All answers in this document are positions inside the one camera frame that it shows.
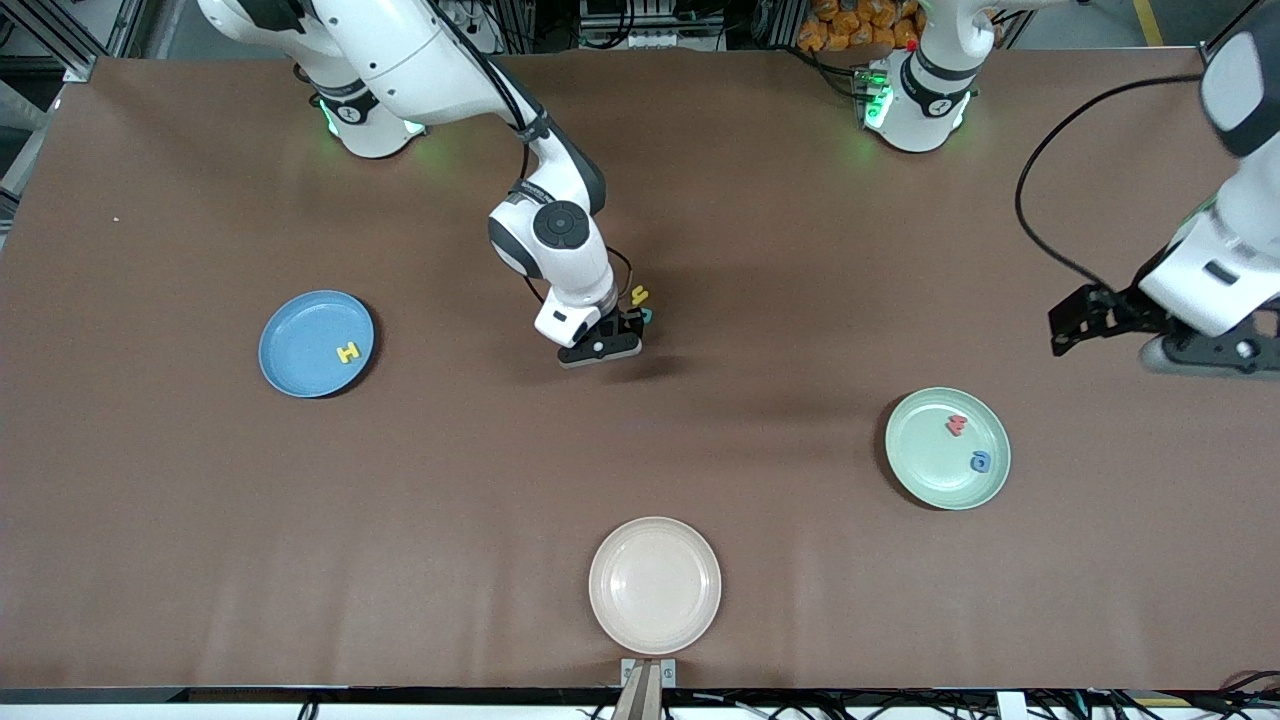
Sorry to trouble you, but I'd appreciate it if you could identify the aluminium frame profile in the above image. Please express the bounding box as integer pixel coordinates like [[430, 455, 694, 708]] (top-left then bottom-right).
[[1205, 0, 1271, 51], [0, 0, 96, 83]]

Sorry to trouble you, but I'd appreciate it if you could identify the green plate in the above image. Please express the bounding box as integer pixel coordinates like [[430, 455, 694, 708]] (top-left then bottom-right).
[[884, 387, 1012, 511]]

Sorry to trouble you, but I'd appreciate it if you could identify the bag of orange items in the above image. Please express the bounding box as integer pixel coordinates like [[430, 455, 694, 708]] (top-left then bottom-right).
[[797, 0, 923, 53]]

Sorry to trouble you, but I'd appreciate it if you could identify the silver camera mount bracket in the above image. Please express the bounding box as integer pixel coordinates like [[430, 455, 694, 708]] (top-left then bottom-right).
[[612, 658, 678, 720]]

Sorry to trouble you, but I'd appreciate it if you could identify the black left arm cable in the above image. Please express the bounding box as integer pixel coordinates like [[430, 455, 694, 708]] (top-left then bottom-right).
[[1014, 72, 1206, 291]]

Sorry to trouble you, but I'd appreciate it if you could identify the beige plate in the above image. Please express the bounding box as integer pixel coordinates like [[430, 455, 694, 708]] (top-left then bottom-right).
[[588, 516, 723, 656]]

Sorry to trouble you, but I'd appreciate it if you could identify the metal equipment rack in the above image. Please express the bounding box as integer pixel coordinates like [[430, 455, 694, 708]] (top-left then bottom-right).
[[578, 0, 728, 53]]

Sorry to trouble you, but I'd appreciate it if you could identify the blue plate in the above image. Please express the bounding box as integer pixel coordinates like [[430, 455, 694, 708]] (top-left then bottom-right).
[[258, 290, 376, 399]]

